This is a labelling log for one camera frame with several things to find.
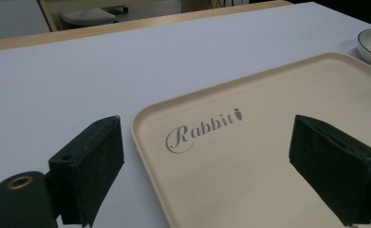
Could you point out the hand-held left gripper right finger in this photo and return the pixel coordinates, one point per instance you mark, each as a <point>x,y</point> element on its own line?
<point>335,171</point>

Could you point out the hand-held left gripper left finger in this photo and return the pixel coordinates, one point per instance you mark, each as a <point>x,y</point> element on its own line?
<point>88,164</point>

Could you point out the beige plastic tray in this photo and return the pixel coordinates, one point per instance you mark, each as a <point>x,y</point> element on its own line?
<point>268,152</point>

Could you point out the grey seat cushion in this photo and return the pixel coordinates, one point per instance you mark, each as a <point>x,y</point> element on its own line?
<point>88,16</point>

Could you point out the wooden chair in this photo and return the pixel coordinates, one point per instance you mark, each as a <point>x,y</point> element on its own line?
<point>78,9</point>

